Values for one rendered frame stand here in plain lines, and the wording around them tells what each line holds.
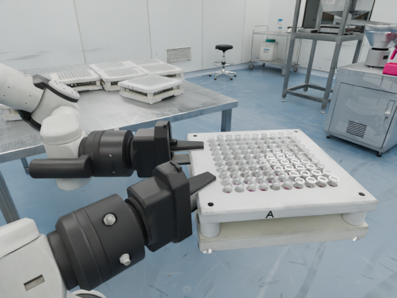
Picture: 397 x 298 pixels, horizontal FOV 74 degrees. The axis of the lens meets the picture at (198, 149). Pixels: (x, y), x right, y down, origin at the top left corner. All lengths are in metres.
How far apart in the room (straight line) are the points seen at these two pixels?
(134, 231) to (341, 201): 0.27
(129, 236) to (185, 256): 1.36
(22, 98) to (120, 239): 0.53
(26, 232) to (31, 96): 0.49
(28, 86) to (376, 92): 2.70
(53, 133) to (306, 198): 0.42
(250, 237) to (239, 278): 1.20
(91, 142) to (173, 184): 0.22
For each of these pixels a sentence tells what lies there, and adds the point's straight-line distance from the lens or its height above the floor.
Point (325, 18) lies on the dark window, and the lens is 6.35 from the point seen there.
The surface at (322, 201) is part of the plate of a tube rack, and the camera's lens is 0.40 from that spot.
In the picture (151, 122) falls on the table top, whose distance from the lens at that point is 1.15.
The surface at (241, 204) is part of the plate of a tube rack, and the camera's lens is 0.36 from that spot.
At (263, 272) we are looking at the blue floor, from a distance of 1.64.
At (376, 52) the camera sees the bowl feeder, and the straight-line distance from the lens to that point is 3.15.
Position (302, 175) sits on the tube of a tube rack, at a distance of 0.43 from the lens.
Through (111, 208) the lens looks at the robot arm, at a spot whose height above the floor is 1.07.
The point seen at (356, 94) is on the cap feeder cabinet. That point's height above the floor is 0.54.
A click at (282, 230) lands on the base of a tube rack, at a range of 0.41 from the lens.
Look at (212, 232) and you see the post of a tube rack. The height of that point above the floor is 1.01.
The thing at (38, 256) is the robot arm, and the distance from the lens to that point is 0.31.
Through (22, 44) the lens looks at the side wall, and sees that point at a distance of 4.61.
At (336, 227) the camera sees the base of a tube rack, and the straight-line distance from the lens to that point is 0.44.
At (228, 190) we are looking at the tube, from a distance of 0.37.
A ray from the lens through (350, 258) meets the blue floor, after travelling 1.87.
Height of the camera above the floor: 1.27
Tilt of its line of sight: 28 degrees down
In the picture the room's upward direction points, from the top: straight up
